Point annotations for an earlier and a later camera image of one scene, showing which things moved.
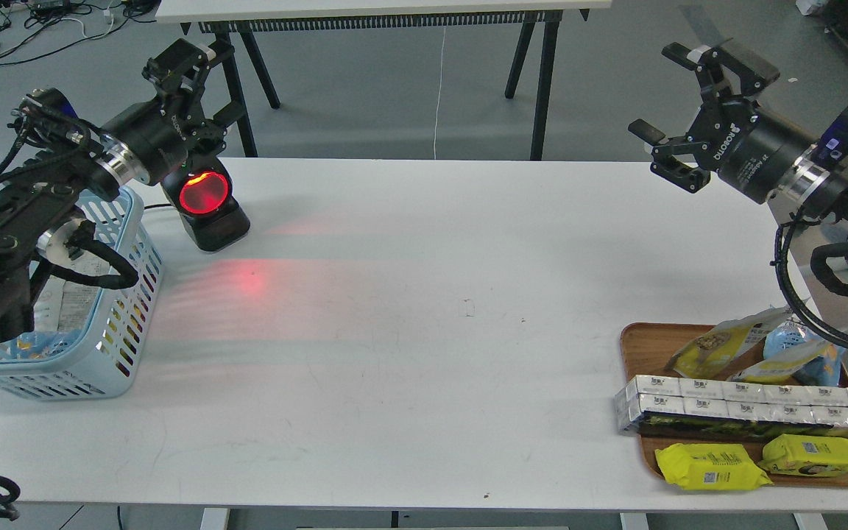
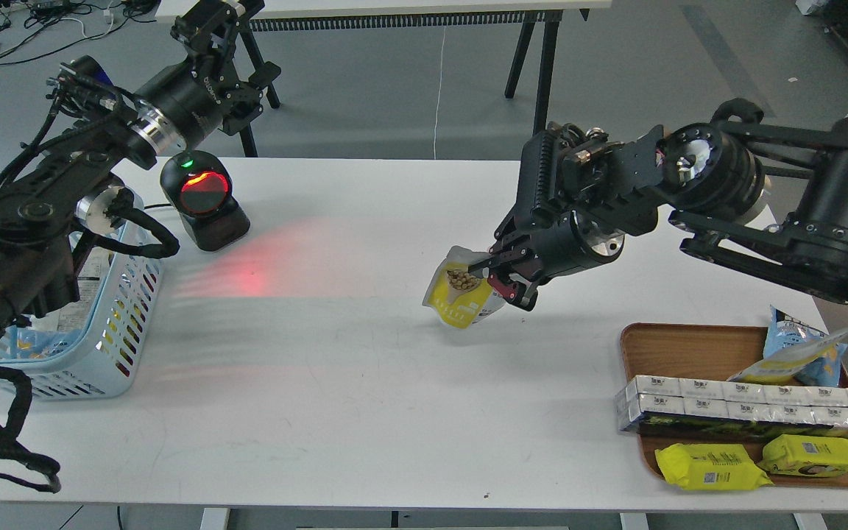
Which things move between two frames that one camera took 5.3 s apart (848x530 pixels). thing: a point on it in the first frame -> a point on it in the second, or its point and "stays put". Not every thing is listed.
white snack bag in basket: [63, 306] stays put
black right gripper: [750, 148] -> [550, 241]
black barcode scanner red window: [200, 189] stays put
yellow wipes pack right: [811, 456] stays put
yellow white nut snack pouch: [713, 354] -> [459, 297]
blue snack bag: [786, 336] stays put
